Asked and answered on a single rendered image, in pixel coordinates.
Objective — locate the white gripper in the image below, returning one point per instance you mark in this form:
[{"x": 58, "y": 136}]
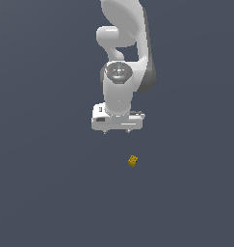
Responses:
[{"x": 116, "y": 121}]

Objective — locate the small yellow block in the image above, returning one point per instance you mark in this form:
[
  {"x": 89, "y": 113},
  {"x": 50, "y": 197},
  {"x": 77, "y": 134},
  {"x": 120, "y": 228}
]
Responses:
[{"x": 133, "y": 160}]

